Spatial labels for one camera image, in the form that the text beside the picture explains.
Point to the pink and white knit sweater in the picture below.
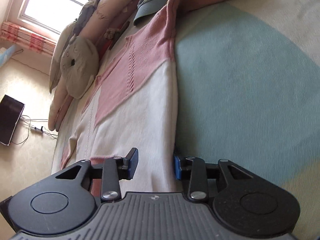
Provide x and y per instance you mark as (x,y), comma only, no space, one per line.
(140,105)

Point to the red stick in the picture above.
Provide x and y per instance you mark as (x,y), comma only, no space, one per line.
(108,45)

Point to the blue baseball cap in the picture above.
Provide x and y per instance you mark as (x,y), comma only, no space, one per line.
(150,7)

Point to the grey-green folded clothes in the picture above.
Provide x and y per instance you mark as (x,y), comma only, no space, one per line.
(86,15)

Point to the pastel patchwork bed sheet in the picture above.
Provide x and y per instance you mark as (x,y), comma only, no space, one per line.
(237,80)

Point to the power strip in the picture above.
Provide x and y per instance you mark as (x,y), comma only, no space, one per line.
(37,129)

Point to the black flat device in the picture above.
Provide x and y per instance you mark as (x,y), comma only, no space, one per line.
(119,36)

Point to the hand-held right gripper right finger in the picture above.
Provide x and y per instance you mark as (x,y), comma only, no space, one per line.
(177,168)

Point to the pink folded quilt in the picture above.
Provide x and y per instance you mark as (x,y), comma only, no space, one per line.
(110,2)

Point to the brown floral scrunchie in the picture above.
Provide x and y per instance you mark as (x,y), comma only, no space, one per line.
(111,33)

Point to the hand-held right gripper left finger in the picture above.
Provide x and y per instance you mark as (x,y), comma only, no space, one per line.
(133,163)

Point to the pink striped curtain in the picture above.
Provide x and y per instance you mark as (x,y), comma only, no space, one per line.
(27,37)

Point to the grey cat face cushion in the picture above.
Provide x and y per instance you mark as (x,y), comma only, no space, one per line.
(80,67)

